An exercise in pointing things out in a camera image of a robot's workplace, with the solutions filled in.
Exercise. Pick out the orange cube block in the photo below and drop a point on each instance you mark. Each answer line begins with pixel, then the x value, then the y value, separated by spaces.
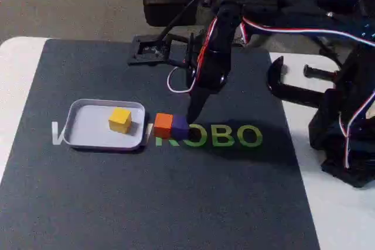
pixel 162 125

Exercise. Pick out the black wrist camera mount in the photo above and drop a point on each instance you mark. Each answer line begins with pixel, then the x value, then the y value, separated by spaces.
pixel 146 54

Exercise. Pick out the purple cube block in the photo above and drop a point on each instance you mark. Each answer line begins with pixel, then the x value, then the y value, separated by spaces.
pixel 179 127

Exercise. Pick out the yellow cube block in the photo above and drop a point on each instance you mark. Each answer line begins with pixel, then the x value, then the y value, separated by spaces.
pixel 120 119

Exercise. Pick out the black table clamp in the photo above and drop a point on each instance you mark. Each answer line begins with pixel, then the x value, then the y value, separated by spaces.
pixel 296 90

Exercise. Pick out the pale lavender tray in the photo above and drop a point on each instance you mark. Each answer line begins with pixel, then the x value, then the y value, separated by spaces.
pixel 88 127

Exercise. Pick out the black mat with logo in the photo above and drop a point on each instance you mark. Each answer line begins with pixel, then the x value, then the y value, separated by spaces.
pixel 146 191

